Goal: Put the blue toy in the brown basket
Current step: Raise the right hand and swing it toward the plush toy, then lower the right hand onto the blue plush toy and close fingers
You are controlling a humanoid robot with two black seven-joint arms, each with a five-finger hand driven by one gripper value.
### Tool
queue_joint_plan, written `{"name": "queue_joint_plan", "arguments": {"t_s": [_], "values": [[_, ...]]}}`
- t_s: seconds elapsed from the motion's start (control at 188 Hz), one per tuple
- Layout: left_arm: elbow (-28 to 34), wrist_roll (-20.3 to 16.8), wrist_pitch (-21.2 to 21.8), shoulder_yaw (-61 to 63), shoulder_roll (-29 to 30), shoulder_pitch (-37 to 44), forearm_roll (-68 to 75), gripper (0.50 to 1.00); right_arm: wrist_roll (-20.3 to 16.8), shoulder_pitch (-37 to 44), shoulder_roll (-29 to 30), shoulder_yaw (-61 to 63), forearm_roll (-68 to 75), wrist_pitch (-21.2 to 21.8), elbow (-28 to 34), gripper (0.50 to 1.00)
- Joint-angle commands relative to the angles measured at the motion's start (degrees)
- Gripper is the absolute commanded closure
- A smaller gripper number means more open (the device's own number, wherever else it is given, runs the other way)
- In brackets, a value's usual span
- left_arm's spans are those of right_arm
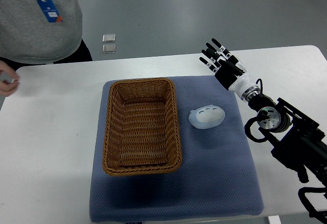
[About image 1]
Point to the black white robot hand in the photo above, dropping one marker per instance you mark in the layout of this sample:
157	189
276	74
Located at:
230	72

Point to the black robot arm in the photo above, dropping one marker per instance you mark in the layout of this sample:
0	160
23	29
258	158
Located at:
296	138

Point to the light blue plush toy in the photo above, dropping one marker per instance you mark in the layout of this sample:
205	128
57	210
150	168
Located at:
206	117

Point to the brown wicker basket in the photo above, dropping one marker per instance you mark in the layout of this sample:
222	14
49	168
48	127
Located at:
141	134

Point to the upper metal floor plate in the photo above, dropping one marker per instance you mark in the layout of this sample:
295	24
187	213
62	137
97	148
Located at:
108	38

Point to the blue quilted mat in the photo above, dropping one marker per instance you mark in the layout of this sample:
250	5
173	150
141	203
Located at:
217	177

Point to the blue id badge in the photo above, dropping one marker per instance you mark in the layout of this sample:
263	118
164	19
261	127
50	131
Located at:
50	11

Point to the grey sweater torso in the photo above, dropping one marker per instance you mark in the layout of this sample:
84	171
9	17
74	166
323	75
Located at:
28	37

